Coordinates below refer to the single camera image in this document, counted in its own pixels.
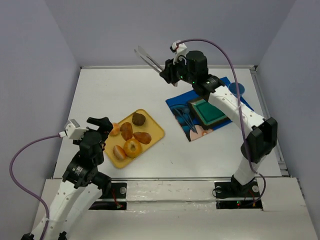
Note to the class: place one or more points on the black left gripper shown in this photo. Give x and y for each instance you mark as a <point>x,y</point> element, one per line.
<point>102,125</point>

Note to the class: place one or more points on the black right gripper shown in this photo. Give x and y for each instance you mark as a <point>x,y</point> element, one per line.
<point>169,72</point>

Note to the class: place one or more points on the dark brown bread roll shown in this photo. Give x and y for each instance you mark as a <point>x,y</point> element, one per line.
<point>138,119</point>

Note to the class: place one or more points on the metal tongs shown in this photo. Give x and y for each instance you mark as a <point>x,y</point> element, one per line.
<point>147,58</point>

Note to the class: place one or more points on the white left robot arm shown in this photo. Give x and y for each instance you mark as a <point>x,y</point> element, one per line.
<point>82,183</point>

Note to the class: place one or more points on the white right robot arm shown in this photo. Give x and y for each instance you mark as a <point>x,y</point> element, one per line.
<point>259,133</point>

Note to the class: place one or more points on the brown oblong bread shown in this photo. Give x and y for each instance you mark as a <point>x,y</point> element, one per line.
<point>126,131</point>

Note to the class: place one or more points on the brown glazed bread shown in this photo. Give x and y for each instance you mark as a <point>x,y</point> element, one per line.
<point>143,137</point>

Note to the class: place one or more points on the small orange bun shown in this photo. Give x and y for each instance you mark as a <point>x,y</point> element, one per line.
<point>115,129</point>

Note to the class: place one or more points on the yellow plastic tray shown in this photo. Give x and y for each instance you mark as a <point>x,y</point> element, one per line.
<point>150,126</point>

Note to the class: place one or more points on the white round bun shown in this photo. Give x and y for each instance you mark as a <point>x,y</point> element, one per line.
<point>119,153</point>

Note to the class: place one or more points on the golden bagel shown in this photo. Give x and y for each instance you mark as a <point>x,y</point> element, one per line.
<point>132,148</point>

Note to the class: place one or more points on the light blue plastic cup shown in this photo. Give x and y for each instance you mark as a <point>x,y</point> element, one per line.
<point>236,89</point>

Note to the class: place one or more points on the blue printed placemat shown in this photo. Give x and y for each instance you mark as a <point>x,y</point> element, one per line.
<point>179,102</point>

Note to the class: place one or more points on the blue plastic spoon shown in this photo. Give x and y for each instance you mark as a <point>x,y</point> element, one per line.
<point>183,109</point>

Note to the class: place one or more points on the blue plastic fork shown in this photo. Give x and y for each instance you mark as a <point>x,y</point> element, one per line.
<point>184,118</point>

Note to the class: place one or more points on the green square plate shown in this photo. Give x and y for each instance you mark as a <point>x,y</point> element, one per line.
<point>207,115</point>

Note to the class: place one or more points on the blue plastic knife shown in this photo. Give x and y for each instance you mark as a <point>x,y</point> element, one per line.
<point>187,112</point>

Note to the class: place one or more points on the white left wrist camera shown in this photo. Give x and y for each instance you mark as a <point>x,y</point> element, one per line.
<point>72,130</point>

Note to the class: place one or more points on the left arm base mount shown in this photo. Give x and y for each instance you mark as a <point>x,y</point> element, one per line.
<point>114,200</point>

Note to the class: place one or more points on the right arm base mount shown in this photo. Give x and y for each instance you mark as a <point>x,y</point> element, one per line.
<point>229,199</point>

